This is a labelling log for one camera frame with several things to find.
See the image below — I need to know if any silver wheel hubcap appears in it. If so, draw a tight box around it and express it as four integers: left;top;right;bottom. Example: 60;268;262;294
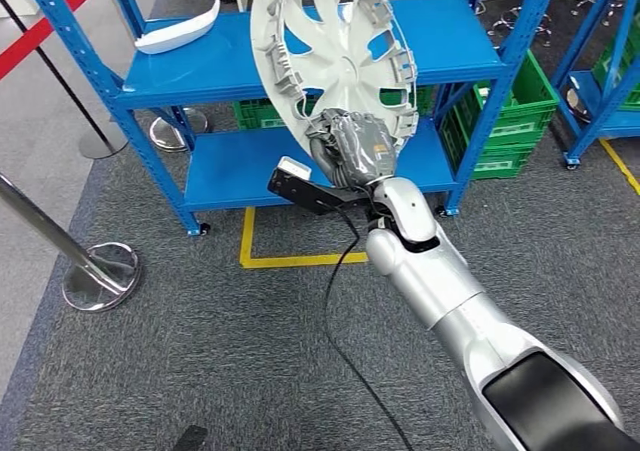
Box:
250;0;420;178

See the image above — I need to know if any blue metal shelf rack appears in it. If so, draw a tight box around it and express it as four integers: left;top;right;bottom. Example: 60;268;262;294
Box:
549;0;640;170
17;0;566;237

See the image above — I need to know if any white plastic trim part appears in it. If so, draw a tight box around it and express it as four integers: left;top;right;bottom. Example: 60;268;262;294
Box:
134;0;221;56

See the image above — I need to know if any green plastic crate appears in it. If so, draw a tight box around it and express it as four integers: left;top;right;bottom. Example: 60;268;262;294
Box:
438;106;540;182
591;13;640;113
472;49;561;150
232;98;321;132
379;86;436;119

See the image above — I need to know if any black stool chrome base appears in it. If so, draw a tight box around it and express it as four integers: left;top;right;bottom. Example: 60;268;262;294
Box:
485;7;555;40

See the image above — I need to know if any round metal disc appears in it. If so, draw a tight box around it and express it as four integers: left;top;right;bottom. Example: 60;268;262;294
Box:
565;87;595;125

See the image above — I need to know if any yellow floor tape line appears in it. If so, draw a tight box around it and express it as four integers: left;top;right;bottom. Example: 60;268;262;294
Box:
598;137;640;198

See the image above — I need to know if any red barrier belt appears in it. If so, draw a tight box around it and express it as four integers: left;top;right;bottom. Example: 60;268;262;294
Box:
0;0;107;82

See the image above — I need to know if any chrome chair star base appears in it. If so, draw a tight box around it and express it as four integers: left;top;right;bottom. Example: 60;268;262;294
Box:
571;0;640;29

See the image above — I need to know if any black right camera bracket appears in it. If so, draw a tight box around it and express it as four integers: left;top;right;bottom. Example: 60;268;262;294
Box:
266;165;375;217

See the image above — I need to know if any black camera bracket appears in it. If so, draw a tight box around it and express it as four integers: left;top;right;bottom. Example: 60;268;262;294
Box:
171;424;209;451
266;165;375;217

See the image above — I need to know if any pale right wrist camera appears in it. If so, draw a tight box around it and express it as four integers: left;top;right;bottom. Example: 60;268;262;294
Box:
276;155;313;183

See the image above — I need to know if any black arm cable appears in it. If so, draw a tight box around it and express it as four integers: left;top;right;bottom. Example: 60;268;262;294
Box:
322;206;416;451

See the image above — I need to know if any chrome stanchion post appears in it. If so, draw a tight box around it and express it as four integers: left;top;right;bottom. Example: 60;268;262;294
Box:
148;106;210;154
0;171;143;314

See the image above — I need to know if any black left camera bracket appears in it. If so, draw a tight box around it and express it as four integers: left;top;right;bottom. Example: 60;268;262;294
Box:
171;424;209;451

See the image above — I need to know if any black stanchion post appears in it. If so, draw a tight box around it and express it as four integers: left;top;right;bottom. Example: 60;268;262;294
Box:
0;0;130;162

